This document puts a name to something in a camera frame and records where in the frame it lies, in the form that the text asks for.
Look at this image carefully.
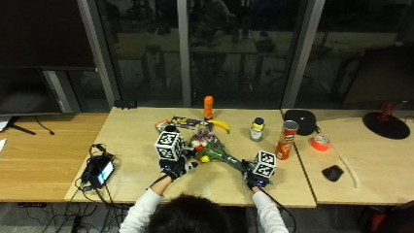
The black round lamp base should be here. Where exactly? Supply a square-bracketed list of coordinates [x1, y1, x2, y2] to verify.
[361, 102, 412, 141]

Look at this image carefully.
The black computer mouse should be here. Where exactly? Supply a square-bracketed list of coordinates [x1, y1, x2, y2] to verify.
[321, 164, 345, 183]

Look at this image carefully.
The white cable tie strip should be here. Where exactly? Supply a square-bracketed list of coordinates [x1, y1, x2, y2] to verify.
[330, 145, 361, 189]

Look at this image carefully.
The artificial flower bouquet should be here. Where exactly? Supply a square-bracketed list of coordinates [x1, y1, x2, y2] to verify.
[189, 129, 252, 173]

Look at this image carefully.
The person's left hand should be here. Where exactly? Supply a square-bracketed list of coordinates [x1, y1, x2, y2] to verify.
[159, 147, 200, 182]

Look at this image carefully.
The person's right hand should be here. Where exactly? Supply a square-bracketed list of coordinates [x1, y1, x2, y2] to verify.
[241, 158, 274, 190]

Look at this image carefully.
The bundle of black cables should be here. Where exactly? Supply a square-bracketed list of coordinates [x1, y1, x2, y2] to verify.
[18, 144, 131, 233]

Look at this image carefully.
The red object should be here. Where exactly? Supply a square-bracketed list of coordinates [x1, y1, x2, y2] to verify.
[156, 118, 172, 131]

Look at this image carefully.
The left glove marker cube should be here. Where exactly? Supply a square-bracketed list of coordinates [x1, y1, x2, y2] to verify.
[155, 130, 185, 162]

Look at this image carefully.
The red chip can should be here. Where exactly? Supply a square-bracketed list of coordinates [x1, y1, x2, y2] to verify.
[274, 119, 300, 161]

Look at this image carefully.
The orange tape roll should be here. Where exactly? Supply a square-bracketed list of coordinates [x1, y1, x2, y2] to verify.
[309, 134, 333, 152]

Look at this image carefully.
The white bottle with blue cap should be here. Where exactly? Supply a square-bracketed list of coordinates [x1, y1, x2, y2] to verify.
[251, 116, 266, 143]

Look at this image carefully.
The dark blue snack box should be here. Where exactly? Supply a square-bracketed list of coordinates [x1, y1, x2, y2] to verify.
[169, 116, 212, 132]

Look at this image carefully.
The black clamp mount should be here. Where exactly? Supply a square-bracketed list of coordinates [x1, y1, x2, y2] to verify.
[115, 99, 139, 110]

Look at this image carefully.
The right glove marker cube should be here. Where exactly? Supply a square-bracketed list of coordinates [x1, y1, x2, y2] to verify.
[252, 150, 278, 179]

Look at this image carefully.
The glove marker cube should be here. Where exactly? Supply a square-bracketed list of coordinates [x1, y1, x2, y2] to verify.
[155, 130, 185, 162]
[252, 150, 278, 179]

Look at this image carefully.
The yellow banana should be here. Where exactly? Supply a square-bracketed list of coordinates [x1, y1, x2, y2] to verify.
[207, 118, 232, 135]

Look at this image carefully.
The black monitor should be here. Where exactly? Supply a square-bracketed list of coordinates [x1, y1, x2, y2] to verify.
[0, 66, 67, 136]

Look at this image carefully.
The black glove cable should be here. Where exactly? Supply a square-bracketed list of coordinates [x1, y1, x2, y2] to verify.
[256, 185, 300, 233]

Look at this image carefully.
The black recording device with screen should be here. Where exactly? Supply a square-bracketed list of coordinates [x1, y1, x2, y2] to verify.
[79, 154, 117, 190]

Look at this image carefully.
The black pouch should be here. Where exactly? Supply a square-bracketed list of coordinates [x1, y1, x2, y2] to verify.
[284, 109, 321, 137]

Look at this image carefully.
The the person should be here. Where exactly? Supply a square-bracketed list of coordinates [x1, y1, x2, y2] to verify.
[117, 147, 290, 233]

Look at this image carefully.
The orange bottle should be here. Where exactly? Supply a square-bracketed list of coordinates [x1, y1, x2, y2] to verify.
[204, 95, 215, 121]

